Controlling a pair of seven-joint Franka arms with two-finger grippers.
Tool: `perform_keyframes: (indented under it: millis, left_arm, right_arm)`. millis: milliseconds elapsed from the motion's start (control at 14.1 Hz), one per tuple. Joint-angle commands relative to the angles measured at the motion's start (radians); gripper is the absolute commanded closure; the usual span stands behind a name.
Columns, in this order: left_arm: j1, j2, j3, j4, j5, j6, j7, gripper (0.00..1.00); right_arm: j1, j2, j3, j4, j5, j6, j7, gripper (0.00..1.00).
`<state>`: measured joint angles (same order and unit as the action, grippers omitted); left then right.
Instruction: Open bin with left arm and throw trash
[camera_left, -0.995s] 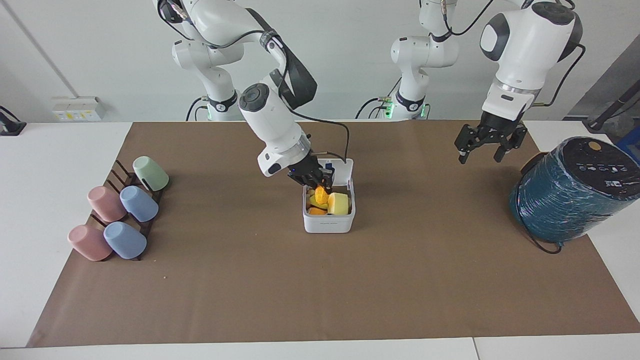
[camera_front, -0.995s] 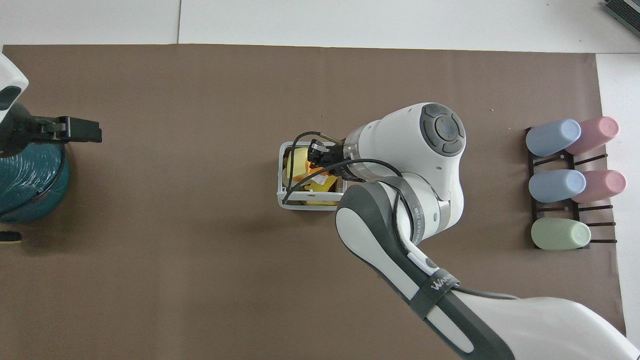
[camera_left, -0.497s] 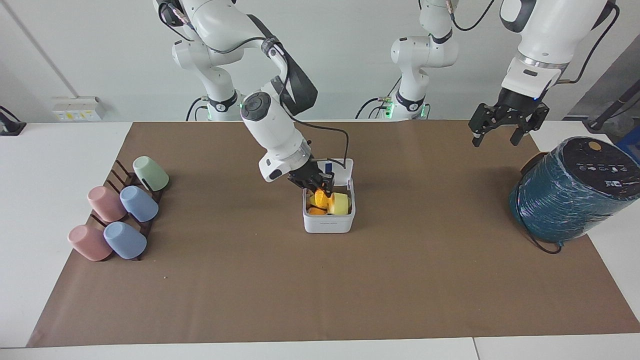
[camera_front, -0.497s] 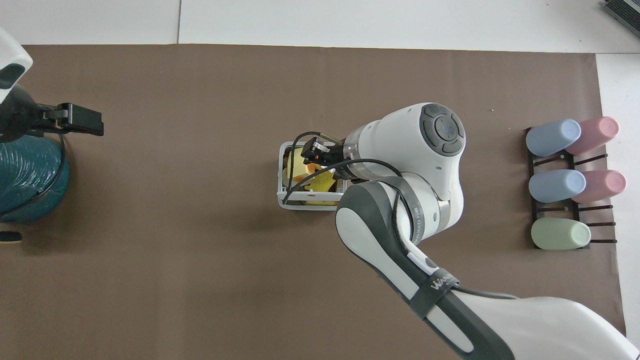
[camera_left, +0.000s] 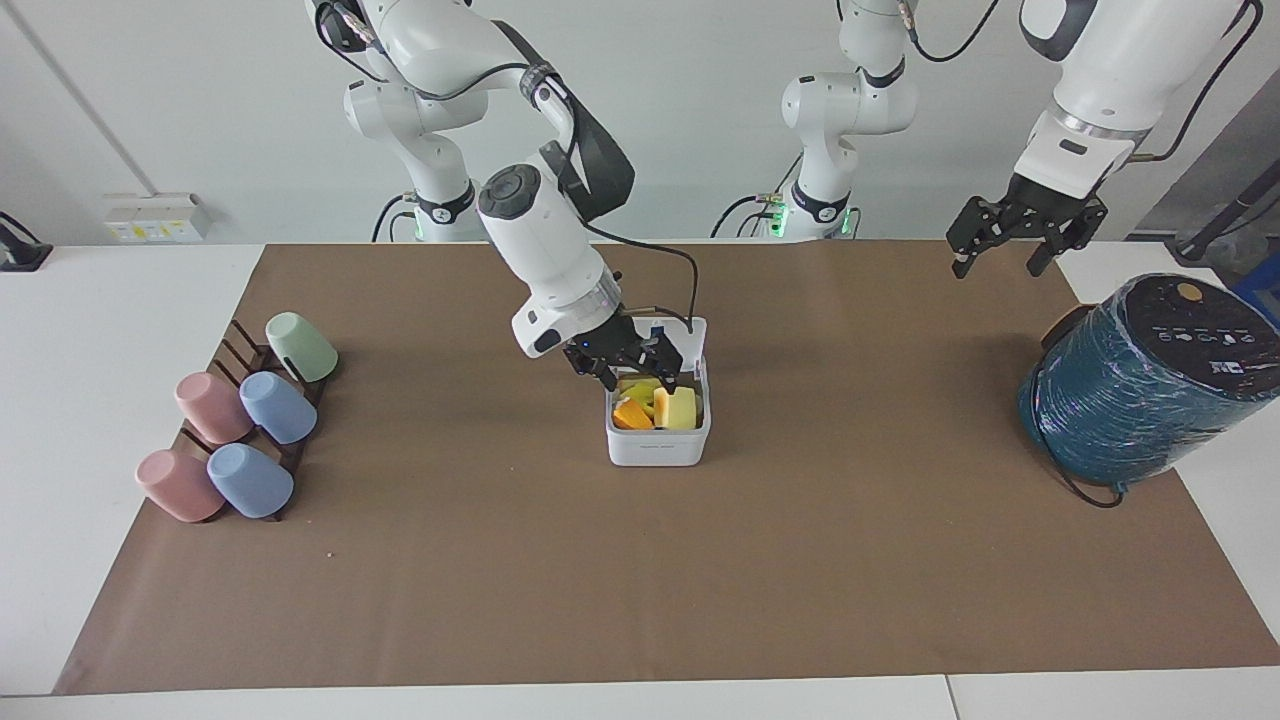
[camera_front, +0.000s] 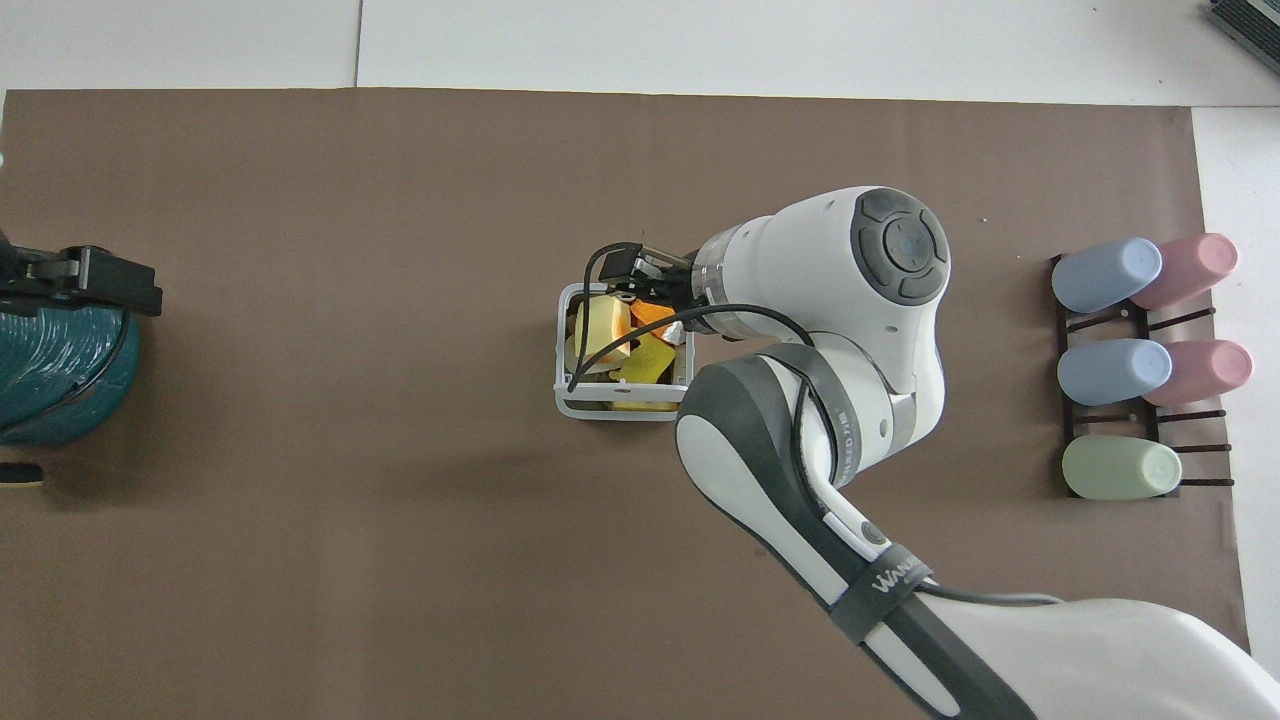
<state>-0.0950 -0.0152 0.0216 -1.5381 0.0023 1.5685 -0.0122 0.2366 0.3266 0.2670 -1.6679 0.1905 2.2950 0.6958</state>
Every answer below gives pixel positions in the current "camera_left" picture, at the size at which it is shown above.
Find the green cup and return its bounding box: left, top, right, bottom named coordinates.
left=265, top=312, right=340, bottom=384

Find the white wall socket box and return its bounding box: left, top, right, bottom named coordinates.
left=102, top=192, right=214, bottom=245

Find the black stand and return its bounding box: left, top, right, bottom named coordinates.
left=0, top=211, right=54, bottom=273
left=1174, top=184, right=1280, bottom=267

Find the teal wrapped bin black lid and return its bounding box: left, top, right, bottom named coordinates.
left=1017, top=272, right=1280, bottom=489

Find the brown cup rack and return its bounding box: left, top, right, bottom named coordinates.
left=178, top=318, right=339, bottom=523

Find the yellow-green sponge piece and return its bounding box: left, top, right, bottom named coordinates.
left=617, top=376, right=665, bottom=419

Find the white square box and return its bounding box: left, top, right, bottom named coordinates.
left=604, top=317, right=713, bottom=468

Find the blue cup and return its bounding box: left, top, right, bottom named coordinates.
left=207, top=443, right=296, bottom=520
left=239, top=371, right=319, bottom=446

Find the black cable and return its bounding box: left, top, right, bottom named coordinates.
left=371, top=192, right=415, bottom=243
left=495, top=18, right=701, bottom=335
left=897, top=0, right=1002, bottom=65
left=1028, top=365, right=1127, bottom=509
left=1132, top=0, right=1265, bottom=163
left=711, top=155, right=806, bottom=240

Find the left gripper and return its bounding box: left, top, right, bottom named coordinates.
left=946, top=174, right=1109, bottom=280

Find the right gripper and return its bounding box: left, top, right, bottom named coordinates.
left=563, top=312, right=687, bottom=393

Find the pink cup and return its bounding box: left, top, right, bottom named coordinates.
left=175, top=372, right=255, bottom=446
left=135, top=449, right=226, bottom=524

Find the yellow sponge block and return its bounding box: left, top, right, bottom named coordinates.
left=652, top=386, right=699, bottom=432

